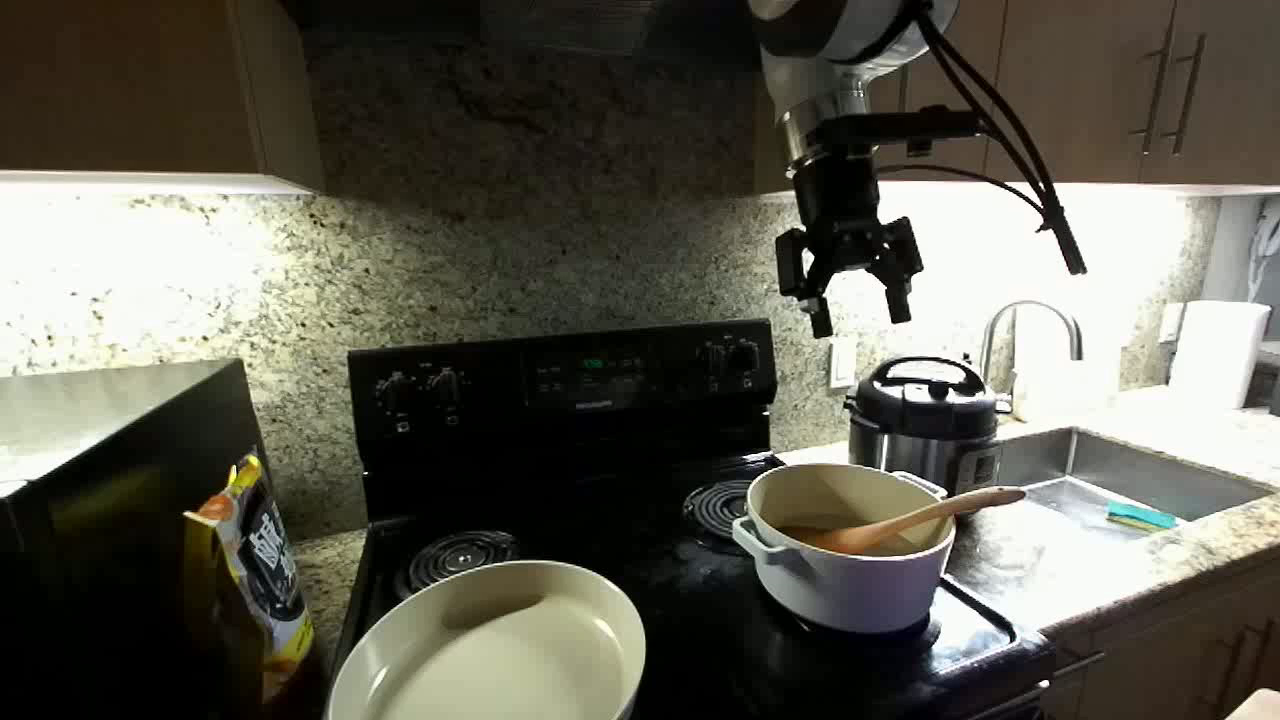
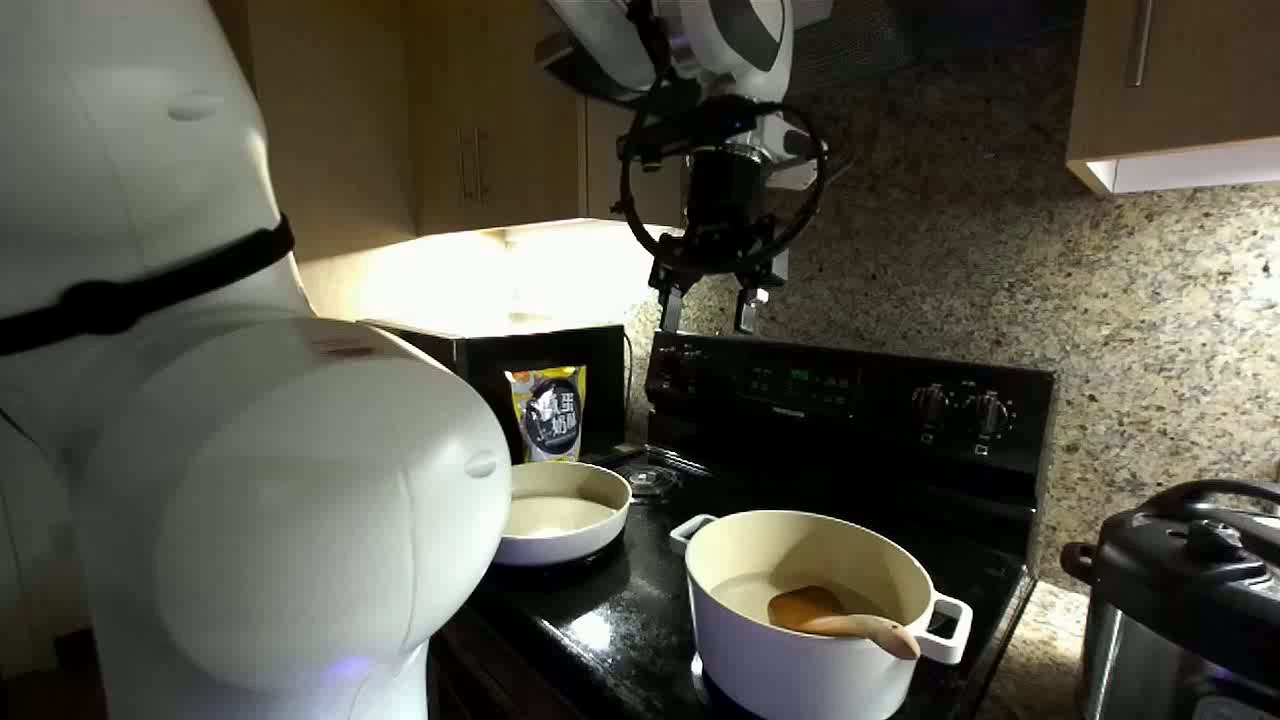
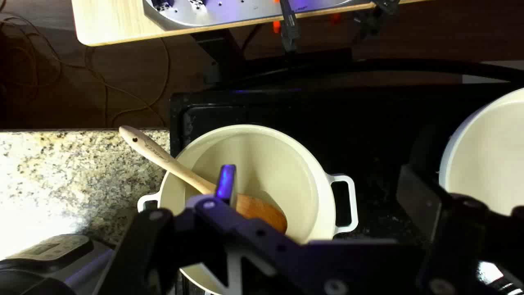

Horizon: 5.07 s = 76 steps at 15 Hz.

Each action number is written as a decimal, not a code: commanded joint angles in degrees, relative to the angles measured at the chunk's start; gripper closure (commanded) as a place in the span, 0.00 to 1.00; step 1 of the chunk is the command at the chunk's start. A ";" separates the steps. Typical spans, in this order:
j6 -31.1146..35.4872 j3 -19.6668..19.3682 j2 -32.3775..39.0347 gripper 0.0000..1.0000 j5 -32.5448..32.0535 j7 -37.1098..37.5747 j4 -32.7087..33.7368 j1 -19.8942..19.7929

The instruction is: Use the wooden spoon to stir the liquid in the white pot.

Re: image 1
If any black pressure cooker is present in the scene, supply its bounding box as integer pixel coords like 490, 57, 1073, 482
845, 356, 999, 498

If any black electric stove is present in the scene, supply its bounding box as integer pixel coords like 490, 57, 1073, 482
342, 319, 1052, 720

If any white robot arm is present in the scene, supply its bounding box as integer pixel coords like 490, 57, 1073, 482
746, 0, 956, 338

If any wooden spoon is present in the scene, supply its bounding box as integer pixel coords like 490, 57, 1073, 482
790, 487, 1022, 557

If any wooden lower cabinet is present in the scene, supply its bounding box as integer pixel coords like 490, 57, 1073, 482
1040, 543, 1280, 720

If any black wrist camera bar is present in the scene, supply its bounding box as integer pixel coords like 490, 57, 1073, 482
814, 104, 984, 149

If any yellow snack bag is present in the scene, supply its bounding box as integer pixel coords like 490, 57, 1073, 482
179, 452, 317, 720

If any white paper towel roll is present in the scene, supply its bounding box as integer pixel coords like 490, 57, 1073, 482
1166, 301, 1271, 412

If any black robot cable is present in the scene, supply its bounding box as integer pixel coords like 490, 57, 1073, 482
893, 0, 1091, 280

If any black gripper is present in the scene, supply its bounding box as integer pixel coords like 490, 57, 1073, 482
774, 156, 925, 340

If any teal sponge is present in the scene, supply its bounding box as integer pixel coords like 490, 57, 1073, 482
1102, 504, 1180, 533

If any white round pan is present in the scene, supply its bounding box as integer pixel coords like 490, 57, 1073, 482
323, 560, 649, 720

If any black microwave oven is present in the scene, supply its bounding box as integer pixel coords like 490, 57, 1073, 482
0, 359, 323, 720

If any white pot with handles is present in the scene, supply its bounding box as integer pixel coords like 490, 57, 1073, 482
733, 463, 956, 635

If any stainless steel sink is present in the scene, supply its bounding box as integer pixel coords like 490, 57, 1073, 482
997, 428, 1269, 523

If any chrome sink faucet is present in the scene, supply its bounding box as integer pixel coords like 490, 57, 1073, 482
978, 301, 1082, 400

